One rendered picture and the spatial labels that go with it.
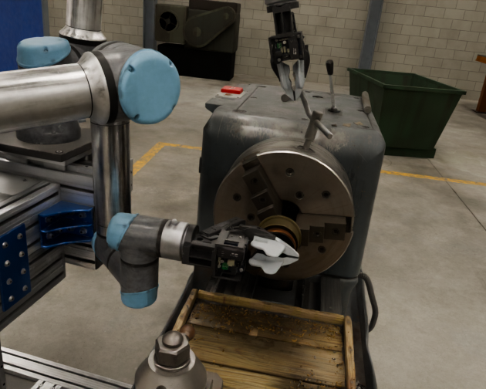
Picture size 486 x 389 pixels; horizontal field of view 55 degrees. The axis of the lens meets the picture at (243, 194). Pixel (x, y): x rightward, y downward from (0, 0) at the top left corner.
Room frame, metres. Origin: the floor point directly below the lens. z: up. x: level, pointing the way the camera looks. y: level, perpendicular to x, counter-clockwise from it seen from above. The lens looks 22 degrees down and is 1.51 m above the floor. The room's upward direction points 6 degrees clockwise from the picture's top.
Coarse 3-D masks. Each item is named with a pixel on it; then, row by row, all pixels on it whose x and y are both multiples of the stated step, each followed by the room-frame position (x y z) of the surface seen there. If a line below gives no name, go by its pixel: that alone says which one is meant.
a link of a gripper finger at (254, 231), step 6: (240, 228) 0.79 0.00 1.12; (246, 228) 0.79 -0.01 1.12; (252, 228) 0.78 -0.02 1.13; (258, 228) 0.79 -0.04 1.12; (246, 234) 0.78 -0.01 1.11; (252, 234) 0.78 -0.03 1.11; (258, 234) 0.78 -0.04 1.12; (264, 234) 0.79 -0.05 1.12; (270, 234) 0.79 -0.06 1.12; (252, 240) 0.78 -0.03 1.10
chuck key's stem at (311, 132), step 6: (312, 114) 0.97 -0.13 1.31; (318, 114) 0.96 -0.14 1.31; (312, 120) 0.97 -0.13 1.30; (312, 126) 0.96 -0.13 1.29; (306, 132) 0.97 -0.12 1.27; (312, 132) 0.96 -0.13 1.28; (306, 138) 0.97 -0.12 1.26; (312, 138) 0.97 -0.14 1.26; (306, 144) 0.97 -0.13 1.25; (306, 150) 0.97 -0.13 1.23
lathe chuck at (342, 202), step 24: (264, 144) 1.02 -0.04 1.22; (288, 144) 0.99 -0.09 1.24; (240, 168) 0.95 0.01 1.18; (264, 168) 0.94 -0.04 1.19; (288, 168) 0.94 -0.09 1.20; (312, 168) 0.93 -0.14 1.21; (336, 168) 0.96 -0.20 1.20; (240, 192) 0.95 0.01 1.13; (288, 192) 0.93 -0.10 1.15; (312, 192) 0.93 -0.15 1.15; (336, 192) 0.92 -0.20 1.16; (216, 216) 0.95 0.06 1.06; (240, 216) 0.95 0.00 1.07; (336, 240) 0.92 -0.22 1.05; (312, 264) 0.92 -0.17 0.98
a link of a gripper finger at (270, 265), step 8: (256, 256) 0.78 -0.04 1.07; (264, 256) 0.78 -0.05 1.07; (280, 256) 0.78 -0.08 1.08; (288, 256) 0.77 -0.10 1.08; (256, 264) 0.76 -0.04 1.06; (264, 264) 0.76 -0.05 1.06; (272, 264) 0.76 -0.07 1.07; (280, 264) 0.76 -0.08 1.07; (288, 264) 0.77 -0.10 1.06; (272, 272) 0.74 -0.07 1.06
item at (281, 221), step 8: (272, 216) 0.85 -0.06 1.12; (280, 216) 0.85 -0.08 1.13; (264, 224) 0.85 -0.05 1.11; (272, 224) 0.82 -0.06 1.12; (280, 224) 0.82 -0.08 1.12; (288, 224) 0.83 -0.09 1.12; (296, 224) 0.85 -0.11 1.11; (272, 232) 0.80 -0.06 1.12; (280, 232) 0.80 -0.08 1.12; (288, 232) 0.81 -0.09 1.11; (296, 232) 0.83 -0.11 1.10; (288, 240) 0.79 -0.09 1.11; (296, 240) 0.81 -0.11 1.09; (296, 248) 0.81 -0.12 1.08
